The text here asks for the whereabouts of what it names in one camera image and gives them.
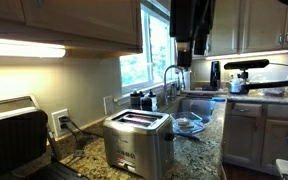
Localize stainless steel bread toaster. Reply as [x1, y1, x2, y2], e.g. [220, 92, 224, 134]
[103, 109, 175, 180]

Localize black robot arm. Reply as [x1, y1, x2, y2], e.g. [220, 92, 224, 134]
[170, 0, 216, 67]

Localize black soap dispenser bottle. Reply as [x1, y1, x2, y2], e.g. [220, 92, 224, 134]
[130, 89, 141, 109]

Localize dark soap dispenser bottle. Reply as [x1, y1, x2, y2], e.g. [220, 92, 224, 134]
[141, 91, 157, 111]

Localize chrome kitchen faucet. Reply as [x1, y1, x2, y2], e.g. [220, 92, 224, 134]
[163, 65, 185, 105]

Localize clear glass food container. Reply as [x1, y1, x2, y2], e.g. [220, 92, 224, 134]
[170, 111, 205, 135]

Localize stainless steel sink basin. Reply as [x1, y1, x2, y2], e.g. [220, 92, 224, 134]
[178, 98, 224, 123]

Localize black tall coffee appliance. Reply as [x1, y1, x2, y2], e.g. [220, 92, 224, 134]
[210, 61, 221, 90]

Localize upper wooden cabinet left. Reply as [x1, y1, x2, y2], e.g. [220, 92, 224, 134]
[0, 0, 142, 54]

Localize under-cabinet light strip right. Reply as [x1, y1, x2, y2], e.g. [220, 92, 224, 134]
[205, 50, 288, 60]

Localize under-cabinet light strip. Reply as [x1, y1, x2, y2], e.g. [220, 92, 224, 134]
[205, 50, 288, 60]
[0, 38, 66, 58]

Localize silver kettle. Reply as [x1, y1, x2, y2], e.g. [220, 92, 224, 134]
[229, 77, 245, 94]

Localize upper wooden cabinets right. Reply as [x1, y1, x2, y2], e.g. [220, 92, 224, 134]
[206, 0, 288, 57]

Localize lower wooden cabinet drawers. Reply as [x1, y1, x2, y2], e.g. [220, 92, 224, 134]
[223, 101, 288, 174]

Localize black panini grill press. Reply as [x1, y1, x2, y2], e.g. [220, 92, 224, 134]
[0, 95, 88, 180]

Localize under-cabinet light strip left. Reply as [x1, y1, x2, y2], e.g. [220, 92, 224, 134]
[0, 38, 66, 58]

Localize white wall light switch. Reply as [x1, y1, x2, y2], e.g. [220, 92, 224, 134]
[103, 96, 113, 115]

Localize black power cable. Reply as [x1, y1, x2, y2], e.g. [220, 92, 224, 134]
[59, 115, 104, 158]

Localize white wall power outlet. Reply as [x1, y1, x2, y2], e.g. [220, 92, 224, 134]
[51, 109, 69, 137]

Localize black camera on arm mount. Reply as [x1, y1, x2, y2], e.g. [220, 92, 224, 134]
[223, 58, 288, 95]

